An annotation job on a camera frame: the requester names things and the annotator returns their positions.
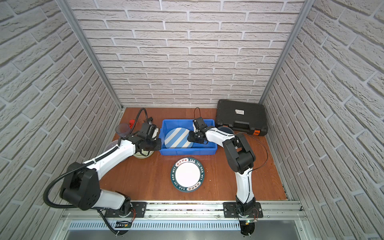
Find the green rim lettered plate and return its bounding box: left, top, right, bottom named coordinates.
left=170, top=157, right=205, bottom=193

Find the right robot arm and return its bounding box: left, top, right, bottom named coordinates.
left=188, top=117, right=256, bottom=216

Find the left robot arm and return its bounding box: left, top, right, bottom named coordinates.
left=60, top=123, right=162, bottom=216

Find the blue plastic bin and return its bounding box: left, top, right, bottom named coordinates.
left=159, top=119, right=218, bottom=156

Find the green bowl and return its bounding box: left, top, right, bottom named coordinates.
left=133, top=150, right=154, bottom=159

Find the grey translucent cup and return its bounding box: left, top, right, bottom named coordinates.
left=115, top=123, right=132, bottom=140

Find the blue grey bowl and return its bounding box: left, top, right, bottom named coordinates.
left=217, top=126, right=235, bottom=135

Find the lilac bowl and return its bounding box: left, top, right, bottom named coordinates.
left=106, top=140, right=120, bottom=153

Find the black tool case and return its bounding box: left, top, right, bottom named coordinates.
left=215, top=100, right=268, bottom=136

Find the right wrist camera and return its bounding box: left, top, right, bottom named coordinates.
left=193, top=122, right=199, bottom=133

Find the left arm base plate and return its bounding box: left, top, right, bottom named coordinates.
left=104, top=202, right=147, bottom=219

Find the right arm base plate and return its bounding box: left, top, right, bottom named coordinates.
left=223, top=202, right=264, bottom=219

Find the aluminium front rail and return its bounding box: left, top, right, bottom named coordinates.
left=62, top=201, right=308, bottom=231

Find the black corrugated cable hose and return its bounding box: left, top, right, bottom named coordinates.
left=42, top=107, right=149, bottom=209

